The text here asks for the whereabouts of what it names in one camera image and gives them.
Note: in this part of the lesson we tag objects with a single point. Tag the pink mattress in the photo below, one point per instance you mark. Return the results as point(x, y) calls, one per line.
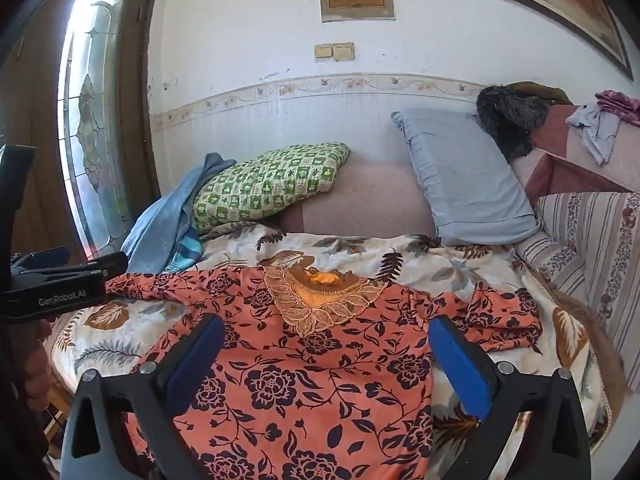
point(365, 200)

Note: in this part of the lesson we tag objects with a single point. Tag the dark furry cloth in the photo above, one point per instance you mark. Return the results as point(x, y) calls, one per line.
point(510, 120)

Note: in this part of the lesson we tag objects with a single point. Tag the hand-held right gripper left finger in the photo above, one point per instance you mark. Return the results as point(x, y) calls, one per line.
point(196, 365)

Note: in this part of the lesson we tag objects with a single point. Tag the stained glass door pane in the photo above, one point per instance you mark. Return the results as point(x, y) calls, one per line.
point(95, 125)

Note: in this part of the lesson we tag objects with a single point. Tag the brown wooden door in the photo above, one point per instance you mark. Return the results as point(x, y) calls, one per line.
point(30, 75)

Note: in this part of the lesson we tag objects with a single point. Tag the magenta cloth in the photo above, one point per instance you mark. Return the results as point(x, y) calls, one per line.
point(622, 105)

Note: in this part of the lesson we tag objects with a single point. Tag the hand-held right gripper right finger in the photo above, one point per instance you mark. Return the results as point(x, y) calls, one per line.
point(462, 370)

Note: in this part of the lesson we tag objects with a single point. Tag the pink and brown patchwork quilt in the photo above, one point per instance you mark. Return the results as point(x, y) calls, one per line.
point(560, 170)

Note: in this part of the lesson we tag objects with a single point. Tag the turquoise striped cloth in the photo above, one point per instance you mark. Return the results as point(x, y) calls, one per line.
point(186, 252)

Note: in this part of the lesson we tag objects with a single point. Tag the green checked pillow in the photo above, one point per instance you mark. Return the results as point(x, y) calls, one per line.
point(265, 185)

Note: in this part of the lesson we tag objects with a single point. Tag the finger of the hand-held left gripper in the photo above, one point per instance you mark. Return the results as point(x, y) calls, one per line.
point(42, 257)
point(90, 265)

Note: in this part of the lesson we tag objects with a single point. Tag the cream leaf-print blanket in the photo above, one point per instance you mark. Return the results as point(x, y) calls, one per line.
point(450, 265)

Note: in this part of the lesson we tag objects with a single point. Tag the blue-grey pillow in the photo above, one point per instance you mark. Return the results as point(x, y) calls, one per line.
point(465, 180)

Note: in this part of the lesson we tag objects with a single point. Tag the person's left hand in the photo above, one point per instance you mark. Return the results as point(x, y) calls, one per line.
point(37, 365)

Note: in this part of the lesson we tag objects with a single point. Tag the blue cloth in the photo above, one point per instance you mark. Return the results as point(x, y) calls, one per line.
point(160, 225)

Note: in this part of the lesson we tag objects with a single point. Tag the lilac cloth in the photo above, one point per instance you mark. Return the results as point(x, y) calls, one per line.
point(597, 130)

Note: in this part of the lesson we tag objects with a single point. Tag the striped floral cushion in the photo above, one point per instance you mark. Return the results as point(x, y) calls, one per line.
point(595, 255)

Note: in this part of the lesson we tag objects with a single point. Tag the olive cloth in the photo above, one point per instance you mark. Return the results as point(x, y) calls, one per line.
point(542, 91)

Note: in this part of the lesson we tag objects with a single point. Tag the orange floral garment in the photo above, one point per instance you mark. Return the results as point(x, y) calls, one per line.
point(310, 385)

